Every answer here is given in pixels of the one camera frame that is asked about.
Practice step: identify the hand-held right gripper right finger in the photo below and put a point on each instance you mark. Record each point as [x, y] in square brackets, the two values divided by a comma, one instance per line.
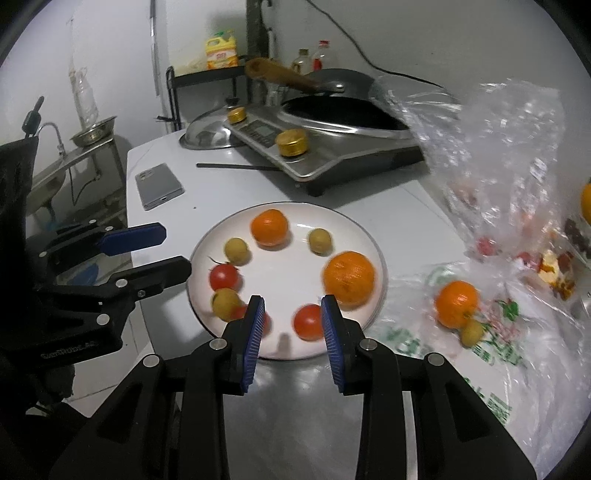
[332, 341]

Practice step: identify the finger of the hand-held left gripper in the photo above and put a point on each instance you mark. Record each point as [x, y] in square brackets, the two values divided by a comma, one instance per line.
[134, 237]
[157, 274]

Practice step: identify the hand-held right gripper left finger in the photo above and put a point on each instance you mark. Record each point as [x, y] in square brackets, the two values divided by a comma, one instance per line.
[254, 341]

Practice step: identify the longan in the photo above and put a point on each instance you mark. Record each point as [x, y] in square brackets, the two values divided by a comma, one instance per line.
[225, 304]
[237, 250]
[472, 332]
[319, 241]

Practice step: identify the tangerine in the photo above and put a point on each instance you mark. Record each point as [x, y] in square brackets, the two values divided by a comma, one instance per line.
[269, 227]
[457, 303]
[349, 278]

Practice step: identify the white plate with dark rim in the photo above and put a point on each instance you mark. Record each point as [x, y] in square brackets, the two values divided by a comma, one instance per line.
[286, 272]

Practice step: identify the green printed plastic bag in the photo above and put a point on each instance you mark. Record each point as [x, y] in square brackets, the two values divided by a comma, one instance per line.
[461, 392]

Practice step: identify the grey smartphone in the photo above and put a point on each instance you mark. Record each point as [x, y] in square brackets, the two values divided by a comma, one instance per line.
[159, 186]

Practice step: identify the steel sink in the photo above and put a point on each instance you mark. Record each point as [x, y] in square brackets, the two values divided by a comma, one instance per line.
[46, 180]

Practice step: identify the steel bowl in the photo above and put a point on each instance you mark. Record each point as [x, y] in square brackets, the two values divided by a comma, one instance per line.
[92, 131]

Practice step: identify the black chopstick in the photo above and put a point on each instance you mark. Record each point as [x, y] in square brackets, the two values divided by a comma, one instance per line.
[231, 166]

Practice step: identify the steel faucet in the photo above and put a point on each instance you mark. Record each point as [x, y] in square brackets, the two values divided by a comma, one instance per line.
[57, 136]

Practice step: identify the steel wok lid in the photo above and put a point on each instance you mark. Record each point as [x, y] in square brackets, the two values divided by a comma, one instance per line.
[207, 134]

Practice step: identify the black mesh chair back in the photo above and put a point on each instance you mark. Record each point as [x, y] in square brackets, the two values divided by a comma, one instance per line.
[14, 194]

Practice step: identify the black metal rack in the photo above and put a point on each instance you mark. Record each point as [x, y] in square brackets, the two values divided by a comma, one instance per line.
[171, 101]

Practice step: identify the clear plastic bottle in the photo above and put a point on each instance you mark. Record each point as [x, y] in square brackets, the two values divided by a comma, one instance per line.
[85, 97]

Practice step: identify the steel induction cooker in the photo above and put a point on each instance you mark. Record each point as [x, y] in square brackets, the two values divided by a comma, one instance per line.
[346, 157]

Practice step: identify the yellow detergent bottle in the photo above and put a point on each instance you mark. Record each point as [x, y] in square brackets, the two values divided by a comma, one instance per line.
[221, 53]

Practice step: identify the orange peel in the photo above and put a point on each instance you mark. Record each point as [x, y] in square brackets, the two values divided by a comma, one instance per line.
[551, 272]

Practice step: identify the dark vertical pipe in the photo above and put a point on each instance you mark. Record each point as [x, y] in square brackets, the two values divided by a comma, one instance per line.
[256, 27]

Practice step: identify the clear plastic bag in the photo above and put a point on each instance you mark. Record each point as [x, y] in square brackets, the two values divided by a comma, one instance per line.
[498, 147]

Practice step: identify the red cap bottle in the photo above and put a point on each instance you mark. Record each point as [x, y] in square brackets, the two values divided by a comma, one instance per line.
[322, 55]

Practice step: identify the clear box of dark fruit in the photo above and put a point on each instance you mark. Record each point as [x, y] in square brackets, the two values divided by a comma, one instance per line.
[577, 233]

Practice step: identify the large orange with stem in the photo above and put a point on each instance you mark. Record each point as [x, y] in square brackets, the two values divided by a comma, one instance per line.
[586, 203]

